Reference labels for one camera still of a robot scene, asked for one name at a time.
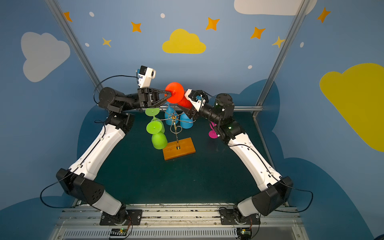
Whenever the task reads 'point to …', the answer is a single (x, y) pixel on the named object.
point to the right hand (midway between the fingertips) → (186, 94)
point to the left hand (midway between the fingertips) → (169, 94)
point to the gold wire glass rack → (176, 130)
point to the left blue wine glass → (171, 116)
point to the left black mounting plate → (134, 217)
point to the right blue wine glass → (185, 122)
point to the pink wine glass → (212, 134)
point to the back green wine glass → (153, 112)
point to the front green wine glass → (159, 140)
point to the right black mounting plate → (228, 216)
